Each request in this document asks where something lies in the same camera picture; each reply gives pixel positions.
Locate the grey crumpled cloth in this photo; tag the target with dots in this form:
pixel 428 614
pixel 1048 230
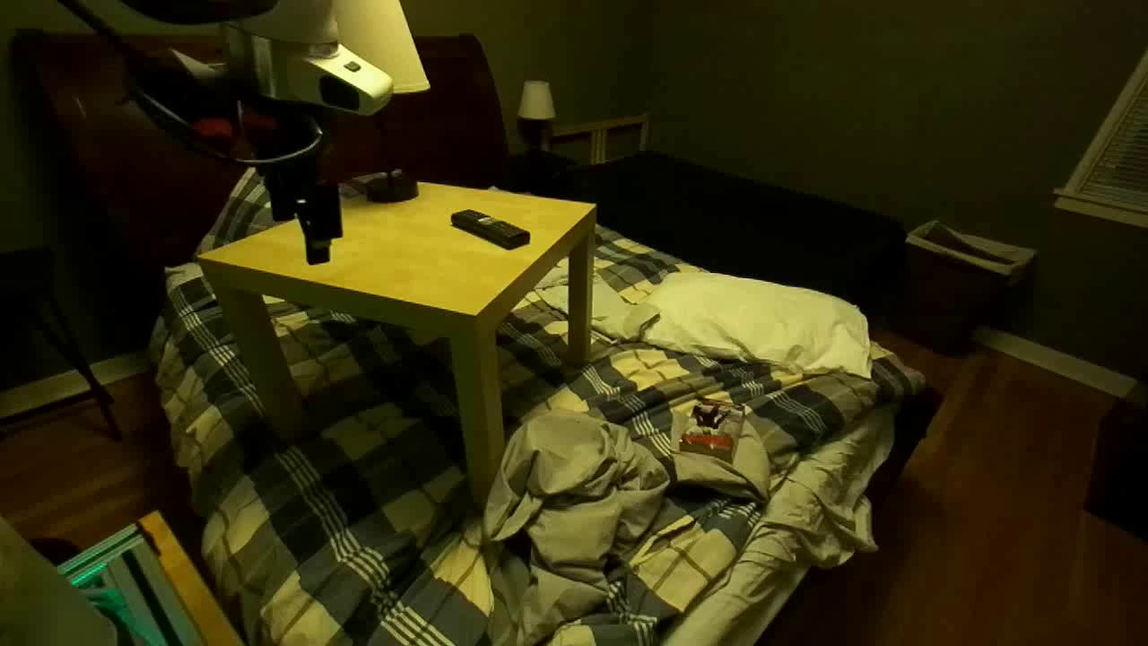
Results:
pixel 574 480

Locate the white window frame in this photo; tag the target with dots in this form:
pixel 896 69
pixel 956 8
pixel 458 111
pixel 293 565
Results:
pixel 1105 180

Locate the dark wooden headboard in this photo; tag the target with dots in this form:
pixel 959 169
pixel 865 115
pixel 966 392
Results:
pixel 119 166

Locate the small white table lamp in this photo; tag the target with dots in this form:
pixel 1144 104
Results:
pixel 534 104

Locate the grey robot base part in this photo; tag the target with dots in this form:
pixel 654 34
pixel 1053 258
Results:
pixel 37 598

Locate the brown storage basket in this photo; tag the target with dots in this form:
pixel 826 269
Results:
pixel 962 282

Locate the plaid checked duvet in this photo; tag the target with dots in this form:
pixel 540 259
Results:
pixel 334 504

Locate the white shelf frame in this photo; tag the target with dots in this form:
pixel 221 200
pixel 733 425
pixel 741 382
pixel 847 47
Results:
pixel 602 139

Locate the white bed sheet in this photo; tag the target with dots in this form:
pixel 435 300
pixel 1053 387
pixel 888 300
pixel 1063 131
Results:
pixel 826 504

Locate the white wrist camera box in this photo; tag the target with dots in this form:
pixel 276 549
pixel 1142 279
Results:
pixel 354 80

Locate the teal crate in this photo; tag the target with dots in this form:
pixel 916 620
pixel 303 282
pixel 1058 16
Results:
pixel 128 588

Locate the black remote controller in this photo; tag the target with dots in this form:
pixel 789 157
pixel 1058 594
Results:
pixel 488 227

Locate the white pillow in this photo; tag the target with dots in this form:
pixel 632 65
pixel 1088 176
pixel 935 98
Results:
pixel 764 320

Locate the dark round object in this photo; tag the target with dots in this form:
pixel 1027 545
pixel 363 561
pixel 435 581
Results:
pixel 388 187

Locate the dark chair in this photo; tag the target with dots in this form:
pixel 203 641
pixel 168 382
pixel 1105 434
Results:
pixel 37 324

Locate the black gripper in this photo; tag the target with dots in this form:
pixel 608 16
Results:
pixel 293 166

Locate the light wooden side table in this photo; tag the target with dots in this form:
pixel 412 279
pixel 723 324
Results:
pixel 406 272

